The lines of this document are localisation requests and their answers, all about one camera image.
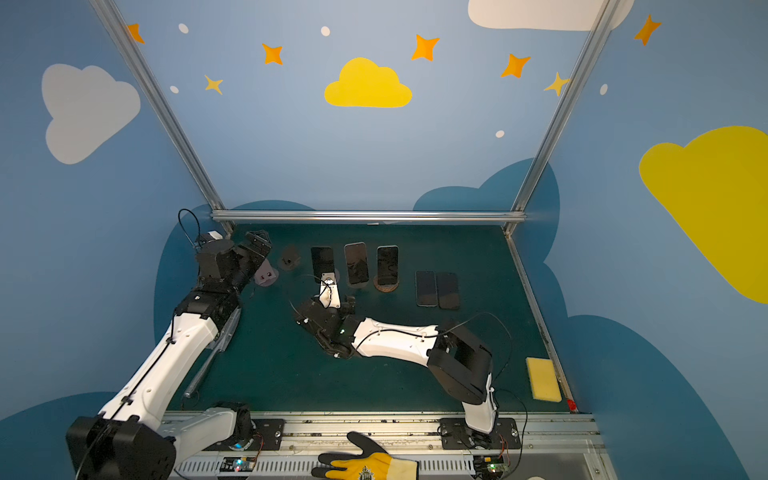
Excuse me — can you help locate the dark phone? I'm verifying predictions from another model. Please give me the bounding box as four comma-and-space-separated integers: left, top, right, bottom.
376, 245, 399, 287

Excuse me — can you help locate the green phone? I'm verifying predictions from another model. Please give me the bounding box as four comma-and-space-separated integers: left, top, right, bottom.
415, 271, 438, 308

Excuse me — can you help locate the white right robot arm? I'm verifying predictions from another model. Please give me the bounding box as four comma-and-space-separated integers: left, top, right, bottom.
294, 296, 498, 434

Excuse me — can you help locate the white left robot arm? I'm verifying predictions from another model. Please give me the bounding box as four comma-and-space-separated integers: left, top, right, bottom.
66, 230, 271, 479

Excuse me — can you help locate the pink phone back middle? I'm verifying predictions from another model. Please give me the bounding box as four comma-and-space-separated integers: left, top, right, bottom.
344, 242, 369, 288

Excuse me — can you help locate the black phone back left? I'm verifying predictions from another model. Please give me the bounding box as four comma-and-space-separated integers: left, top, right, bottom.
310, 246, 336, 282

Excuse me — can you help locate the grey metal tube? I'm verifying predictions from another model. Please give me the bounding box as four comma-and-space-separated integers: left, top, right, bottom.
183, 307, 242, 399

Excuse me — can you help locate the yellow black work glove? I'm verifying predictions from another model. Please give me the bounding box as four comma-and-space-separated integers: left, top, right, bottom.
311, 431, 420, 480

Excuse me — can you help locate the left circuit board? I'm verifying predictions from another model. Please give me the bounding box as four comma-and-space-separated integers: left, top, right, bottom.
219, 457, 257, 473

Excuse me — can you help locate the circuit board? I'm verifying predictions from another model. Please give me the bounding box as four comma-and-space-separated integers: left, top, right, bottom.
219, 457, 257, 473
472, 456, 508, 480

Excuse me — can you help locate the right circuit board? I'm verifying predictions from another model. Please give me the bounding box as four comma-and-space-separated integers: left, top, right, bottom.
472, 456, 508, 480

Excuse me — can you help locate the yellow sponge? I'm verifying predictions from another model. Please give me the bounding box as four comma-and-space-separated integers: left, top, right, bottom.
526, 357, 562, 403

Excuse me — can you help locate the aluminium frame rail back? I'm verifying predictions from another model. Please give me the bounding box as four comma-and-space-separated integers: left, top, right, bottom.
211, 210, 526, 224

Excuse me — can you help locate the wooden ring phone stand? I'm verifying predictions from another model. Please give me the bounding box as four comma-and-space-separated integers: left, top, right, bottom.
374, 276, 399, 293

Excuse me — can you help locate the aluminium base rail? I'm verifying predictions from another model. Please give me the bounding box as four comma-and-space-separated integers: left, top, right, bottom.
171, 412, 617, 479

